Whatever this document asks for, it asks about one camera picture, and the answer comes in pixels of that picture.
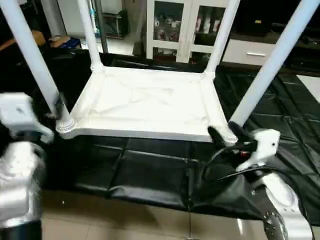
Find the white glass door cabinet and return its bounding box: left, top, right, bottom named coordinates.
left=145, top=0, right=236, bottom=65

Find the brown cardboard box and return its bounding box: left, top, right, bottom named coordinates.
left=47, top=35, right=82, bottom=51

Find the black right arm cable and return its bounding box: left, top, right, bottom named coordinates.
left=201, top=147, right=306, bottom=201

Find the white flat board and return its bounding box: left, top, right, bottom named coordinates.
left=296, top=74, right=320, bottom=103

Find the white plastic table leg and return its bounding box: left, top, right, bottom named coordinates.
left=0, top=0, right=76, bottom=132
left=201, top=0, right=242, bottom=80
left=227, top=0, right=320, bottom=128
left=76, top=0, right=106, bottom=72

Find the grey vertical metal pole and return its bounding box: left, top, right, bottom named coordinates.
left=95, top=0, right=110, bottom=53

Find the black work mat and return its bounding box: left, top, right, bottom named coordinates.
left=0, top=47, right=320, bottom=221

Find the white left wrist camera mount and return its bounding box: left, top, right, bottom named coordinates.
left=0, top=92, right=56, bottom=146

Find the dark low media cabinet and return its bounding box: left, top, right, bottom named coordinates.
left=280, top=20, right=320, bottom=71

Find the white plastic table top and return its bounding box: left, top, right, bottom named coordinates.
left=55, top=65, right=240, bottom=145

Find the light blue plastic object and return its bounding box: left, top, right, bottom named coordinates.
left=88, top=0, right=99, bottom=37

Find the white drawer unit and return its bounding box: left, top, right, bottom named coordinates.
left=221, top=39, right=282, bottom=67

